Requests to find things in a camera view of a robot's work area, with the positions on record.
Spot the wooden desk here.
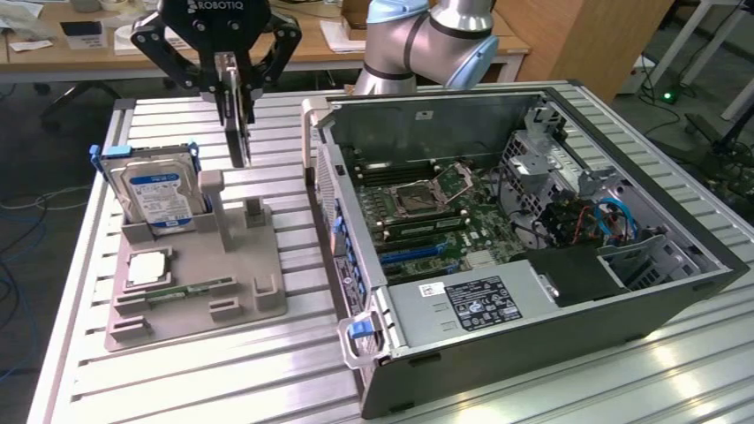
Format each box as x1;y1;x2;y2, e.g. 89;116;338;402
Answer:
0;0;531;85

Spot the green graphics card black fan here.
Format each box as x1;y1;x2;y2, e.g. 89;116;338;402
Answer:
212;51;259;170

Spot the open black PC case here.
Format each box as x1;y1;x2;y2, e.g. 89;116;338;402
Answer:
298;86;751;420

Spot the blue expansion slot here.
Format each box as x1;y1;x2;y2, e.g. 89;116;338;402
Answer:
378;245;450;267

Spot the CPU socket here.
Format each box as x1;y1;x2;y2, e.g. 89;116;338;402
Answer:
391;179;442;218

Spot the blue network cable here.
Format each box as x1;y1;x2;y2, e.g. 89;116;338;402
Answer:
0;207;52;381

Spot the black stand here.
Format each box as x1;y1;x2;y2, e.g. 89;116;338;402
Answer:
682;112;754;155

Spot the black expansion slot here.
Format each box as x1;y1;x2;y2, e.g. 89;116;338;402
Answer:
376;238;442;255

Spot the white cable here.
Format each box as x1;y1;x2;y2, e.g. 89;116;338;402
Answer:
0;185;91;214

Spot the grey power supply unit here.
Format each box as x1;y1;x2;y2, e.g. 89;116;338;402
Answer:
380;260;560;349

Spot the black plastic shroud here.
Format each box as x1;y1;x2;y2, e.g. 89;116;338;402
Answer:
526;246;633;309

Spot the black internal cable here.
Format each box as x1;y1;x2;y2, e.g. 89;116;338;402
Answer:
491;170;531;242

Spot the white paper stack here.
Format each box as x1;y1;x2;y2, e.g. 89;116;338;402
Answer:
319;19;370;55

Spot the bare green RAM stick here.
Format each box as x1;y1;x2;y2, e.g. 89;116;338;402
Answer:
143;282;229;305

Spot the brown cardboard box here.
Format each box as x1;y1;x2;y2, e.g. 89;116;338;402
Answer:
340;0;378;31

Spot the black connector cluster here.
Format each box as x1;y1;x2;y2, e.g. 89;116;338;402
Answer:
538;199;598;248

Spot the white paper slip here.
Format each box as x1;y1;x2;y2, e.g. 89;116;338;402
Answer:
8;39;55;53

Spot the black and white box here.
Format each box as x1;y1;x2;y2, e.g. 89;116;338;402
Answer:
57;20;108;50

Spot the white box with ring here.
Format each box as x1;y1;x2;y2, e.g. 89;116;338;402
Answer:
113;24;148;57

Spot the green motherboard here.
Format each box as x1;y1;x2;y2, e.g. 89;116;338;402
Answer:
340;148;535;287

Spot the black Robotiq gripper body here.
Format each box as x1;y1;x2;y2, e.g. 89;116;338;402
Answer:
159;0;274;68

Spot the silver socket cover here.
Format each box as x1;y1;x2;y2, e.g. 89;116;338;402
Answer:
434;161;476;203

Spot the RAM stick with green label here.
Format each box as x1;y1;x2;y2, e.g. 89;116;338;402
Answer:
383;213;467;240

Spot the silver disk bay cage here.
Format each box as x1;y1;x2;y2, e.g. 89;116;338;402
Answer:
498;127;594;208

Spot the blue SATA wire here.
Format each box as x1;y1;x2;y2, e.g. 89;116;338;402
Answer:
590;198;642;246

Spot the grey parts rack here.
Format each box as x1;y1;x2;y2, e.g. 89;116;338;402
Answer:
104;169;291;353

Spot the hard disk blue carrier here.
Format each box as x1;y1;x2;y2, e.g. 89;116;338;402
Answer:
85;140;205;236

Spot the wooden cabinet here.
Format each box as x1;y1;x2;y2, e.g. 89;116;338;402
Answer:
515;0;678;102

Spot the black office chair base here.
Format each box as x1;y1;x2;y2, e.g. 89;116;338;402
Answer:
35;79;123;132

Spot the white table frame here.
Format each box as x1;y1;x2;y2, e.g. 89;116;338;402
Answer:
645;0;754;123

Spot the silver CPU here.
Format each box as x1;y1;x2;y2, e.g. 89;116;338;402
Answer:
125;253;173;287

